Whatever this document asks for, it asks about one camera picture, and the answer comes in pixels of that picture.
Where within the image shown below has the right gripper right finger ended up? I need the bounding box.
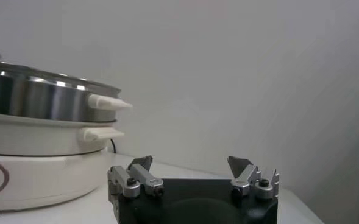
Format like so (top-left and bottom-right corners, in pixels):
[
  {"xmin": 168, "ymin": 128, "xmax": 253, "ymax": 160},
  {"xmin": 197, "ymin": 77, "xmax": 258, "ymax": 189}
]
[{"xmin": 227, "ymin": 155, "xmax": 280, "ymax": 200}]

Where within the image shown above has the white electric cooker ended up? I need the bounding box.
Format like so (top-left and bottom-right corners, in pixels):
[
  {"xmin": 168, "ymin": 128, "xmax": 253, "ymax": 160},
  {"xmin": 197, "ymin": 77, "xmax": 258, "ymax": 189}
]
[{"xmin": 0, "ymin": 112, "xmax": 126, "ymax": 211}]

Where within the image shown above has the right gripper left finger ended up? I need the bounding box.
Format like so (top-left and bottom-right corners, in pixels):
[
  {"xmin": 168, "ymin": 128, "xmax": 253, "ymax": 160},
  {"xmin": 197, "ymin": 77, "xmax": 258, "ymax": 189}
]
[{"xmin": 107, "ymin": 155, "xmax": 165, "ymax": 202}]

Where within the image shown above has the stainless steel steamer basket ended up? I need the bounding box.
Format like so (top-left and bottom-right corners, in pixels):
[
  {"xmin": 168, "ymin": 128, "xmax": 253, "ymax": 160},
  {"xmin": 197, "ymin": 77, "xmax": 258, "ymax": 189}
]
[{"xmin": 0, "ymin": 59, "xmax": 133, "ymax": 123}]

